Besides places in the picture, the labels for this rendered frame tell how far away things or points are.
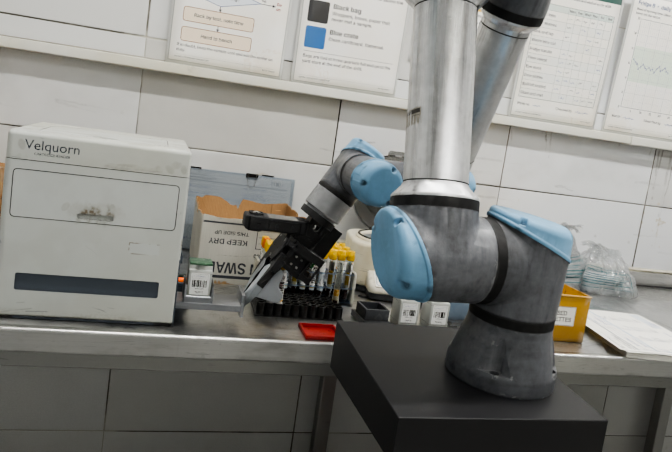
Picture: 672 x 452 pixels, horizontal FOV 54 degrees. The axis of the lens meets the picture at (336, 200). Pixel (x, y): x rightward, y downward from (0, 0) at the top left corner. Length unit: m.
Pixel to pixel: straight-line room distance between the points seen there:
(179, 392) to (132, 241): 0.86
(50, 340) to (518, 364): 0.70
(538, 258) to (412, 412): 0.25
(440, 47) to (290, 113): 0.95
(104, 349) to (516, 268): 0.65
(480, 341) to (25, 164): 0.73
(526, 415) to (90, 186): 0.72
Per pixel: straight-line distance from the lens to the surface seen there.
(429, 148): 0.83
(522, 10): 0.99
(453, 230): 0.81
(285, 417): 1.98
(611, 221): 2.23
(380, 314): 1.28
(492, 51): 1.02
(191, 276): 1.16
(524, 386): 0.91
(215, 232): 1.42
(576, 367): 1.40
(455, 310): 1.40
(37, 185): 1.12
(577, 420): 0.91
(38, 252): 1.14
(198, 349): 1.13
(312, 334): 1.19
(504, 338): 0.90
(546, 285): 0.89
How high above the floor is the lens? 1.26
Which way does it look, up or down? 7 degrees down
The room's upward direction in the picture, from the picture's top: 8 degrees clockwise
